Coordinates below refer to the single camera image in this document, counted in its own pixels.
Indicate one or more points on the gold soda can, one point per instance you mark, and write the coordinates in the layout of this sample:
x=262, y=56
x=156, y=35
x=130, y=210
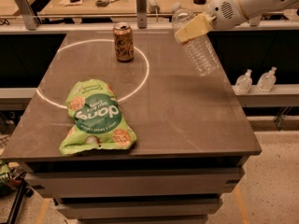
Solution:
x=123, y=41

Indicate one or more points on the white power strip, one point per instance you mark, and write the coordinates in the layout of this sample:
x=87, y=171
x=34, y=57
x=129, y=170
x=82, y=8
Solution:
x=153, y=6

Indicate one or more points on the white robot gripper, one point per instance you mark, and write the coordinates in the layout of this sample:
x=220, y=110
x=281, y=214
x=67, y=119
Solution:
x=224, y=10

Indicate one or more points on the black cart frame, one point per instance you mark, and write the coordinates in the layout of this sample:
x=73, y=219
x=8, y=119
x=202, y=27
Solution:
x=23, y=190

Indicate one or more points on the clear plastic water bottle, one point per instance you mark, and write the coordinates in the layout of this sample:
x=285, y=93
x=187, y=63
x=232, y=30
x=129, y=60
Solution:
x=199, y=50

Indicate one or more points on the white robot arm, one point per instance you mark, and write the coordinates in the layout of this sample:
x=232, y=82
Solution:
x=254, y=8

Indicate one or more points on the left metal bracket post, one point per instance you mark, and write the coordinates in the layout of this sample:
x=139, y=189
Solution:
x=27, y=14

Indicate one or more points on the left clear sanitizer bottle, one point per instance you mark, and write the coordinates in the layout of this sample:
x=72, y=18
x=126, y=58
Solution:
x=243, y=83

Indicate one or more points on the metal bracket post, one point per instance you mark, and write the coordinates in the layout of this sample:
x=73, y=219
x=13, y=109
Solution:
x=141, y=11
x=255, y=21
x=27, y=14

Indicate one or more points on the middle metal bracket post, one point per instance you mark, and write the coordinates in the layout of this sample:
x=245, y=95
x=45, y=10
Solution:
x=141, y=11

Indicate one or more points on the right metal bracket post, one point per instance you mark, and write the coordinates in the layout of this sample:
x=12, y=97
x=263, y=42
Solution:
x=255, y=21

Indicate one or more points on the clear sanitizer bottle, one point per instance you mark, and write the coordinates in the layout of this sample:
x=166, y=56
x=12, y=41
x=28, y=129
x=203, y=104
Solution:
x=243, y=83
x=267, y=80

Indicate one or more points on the grey table drawer base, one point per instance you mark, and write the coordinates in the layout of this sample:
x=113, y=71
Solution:
x=136, y=191

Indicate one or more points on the green snack chip bag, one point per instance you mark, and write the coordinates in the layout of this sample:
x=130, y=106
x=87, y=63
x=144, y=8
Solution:
x=98, y=120

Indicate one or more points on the right clear sanitizer bottle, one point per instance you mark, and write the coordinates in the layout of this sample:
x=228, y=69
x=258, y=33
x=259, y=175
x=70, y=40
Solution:
x=267, y=80

